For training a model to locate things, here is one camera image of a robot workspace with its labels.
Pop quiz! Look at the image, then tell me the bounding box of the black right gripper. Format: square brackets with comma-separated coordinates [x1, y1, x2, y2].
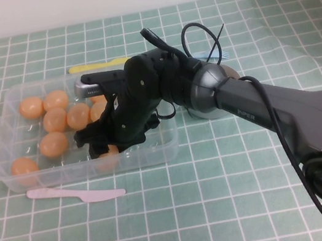
[69, 88, 169, 162]

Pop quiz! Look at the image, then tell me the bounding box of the clear plastic egg box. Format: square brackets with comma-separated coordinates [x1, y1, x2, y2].
[0, 57, 188, 197]

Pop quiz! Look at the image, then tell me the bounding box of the pink plastic knife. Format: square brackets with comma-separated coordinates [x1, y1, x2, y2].
[25, 173, 128, 215]

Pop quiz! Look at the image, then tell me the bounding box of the yellow plastic knife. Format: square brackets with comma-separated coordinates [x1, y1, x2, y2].
[68, 56, 133, 76]

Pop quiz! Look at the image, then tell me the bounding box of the green checked tablecloth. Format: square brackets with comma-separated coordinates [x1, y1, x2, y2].
[0, 0, 322, 241]

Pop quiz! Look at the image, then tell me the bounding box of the blue plastic fork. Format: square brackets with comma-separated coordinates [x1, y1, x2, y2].
[192, 47, 230, 65]

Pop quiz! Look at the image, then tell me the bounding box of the blue-grey bowl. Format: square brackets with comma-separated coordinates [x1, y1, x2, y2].
[180, 61, 247, 124]

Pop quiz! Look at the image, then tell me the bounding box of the black zip tie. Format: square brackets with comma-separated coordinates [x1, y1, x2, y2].
[205, 23, 232, 65]

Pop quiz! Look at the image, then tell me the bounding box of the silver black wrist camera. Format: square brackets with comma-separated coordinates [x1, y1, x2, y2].
[71, 66, 130, 101]

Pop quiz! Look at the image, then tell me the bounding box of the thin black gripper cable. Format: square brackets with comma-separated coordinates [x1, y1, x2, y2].
[154, 104, 177, 122]

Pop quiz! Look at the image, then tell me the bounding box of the thick black cable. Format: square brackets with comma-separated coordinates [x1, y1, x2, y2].
[139, 0, 322, 241]

